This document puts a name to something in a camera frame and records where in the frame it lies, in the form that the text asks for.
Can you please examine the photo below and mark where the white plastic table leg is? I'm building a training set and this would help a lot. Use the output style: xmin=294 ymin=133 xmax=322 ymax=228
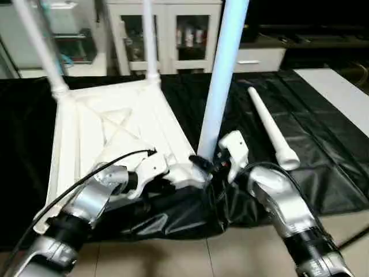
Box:
xmin=140 ymin=0 xmax=161 ymax=85
xmin=247 ymin=87 xmax=301 ymax=171
xmin=197 ymin=0 xmax=250 ymax=163
xmin=12 ymin=0 xmax=70 ymax=99

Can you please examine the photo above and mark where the white plastic table top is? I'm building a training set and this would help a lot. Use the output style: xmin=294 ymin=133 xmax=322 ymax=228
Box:
xmin=32 ymin=78 xmax=212 ymax=235

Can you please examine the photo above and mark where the black shiny table mat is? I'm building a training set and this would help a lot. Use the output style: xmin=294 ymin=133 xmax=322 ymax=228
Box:
xmin=0 ymin=70 xmax=369 ymax=252

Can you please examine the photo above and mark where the white drawer unit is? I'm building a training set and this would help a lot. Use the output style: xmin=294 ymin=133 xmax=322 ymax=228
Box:
xmin=234 ymin=47 xmax=288 ymax=73

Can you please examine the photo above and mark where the white glass door cabinet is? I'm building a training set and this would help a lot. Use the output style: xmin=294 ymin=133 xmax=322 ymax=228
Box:
xmin=106 ymin=0 xmax=223 ymax=77

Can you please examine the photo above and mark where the white side table board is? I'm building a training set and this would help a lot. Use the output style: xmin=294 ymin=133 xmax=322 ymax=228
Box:
xmin=292 ymin=68 xmax=369 ymax=135

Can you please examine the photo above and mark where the black box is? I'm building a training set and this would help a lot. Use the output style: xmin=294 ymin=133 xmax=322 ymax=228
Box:
xmin=240 ymin=22 xmax=261 ymax=44

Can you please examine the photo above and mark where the glass tank metal frame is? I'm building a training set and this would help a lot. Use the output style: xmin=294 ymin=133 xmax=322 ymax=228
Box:
xmin=52 ymin=27 xmax=99 ymax=65

